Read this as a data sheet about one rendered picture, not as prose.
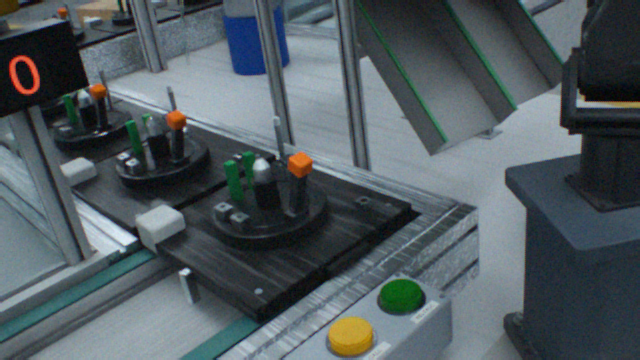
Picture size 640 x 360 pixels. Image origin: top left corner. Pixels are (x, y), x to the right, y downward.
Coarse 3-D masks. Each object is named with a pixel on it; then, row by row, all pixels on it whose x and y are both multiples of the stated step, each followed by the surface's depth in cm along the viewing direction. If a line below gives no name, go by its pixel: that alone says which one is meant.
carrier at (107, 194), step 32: (128, 128) 91; (160, 128) 89; (192, 128) 104; (128, 160) 88; (160, 160) 89; (192, 160) 88; (224, 160) 91; (96, 192) 87; (128, 192) 86; (160, 192) 85; (192, 192) 83; (128, 224) 78
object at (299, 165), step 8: (280, 160) 66; (288, 160) 66; (296, 160) 64; (304, 160) 64; (312, 160) 64; (288, 168) 65; (296, 168) 64; (304, 168) 64; (312, 168) 65; (296, 176) 65; (304, 176) 66; (296, 184) 66; (304, 184) 67; (296, 192) 67; (304, 192) 68; (296, 200) 67; (304, 200) 69; (296, 208) 68
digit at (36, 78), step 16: (0, 48) 57; (16, 48) 58; (32, 48) 59; (0, 64) 57; (16, 64) 58; (32, 64) 59; (0, 80) 58; (16, 80) 59; (32, 80) 60; (48, 80) 61; (16, 96) 59; (32, 96) 60
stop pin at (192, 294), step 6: (186, 270) 68; (180, 276) 67; (186, 276) 67; (192, 276) 67; (186, 282) 67; (192, 282) 68; (186, 288) 68; (192, 288) 68; (186, 294) 69; (192, 294) 68; (198, 294) 69; (192, 300) 68; (198, 300) 69
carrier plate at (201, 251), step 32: (224, 192) 82; (352, 192) 77; (192, 224) 76; (352, 224) 71; (384, 224) 70; (160, 256) 73; (192, 256) 69; (224, 256) 68; (256, 256) 68; (288, 256) 67; (320, 256) 66; (224, 288) 63; (256, 288) 62; (288, 288) 62; (256, 320) 60
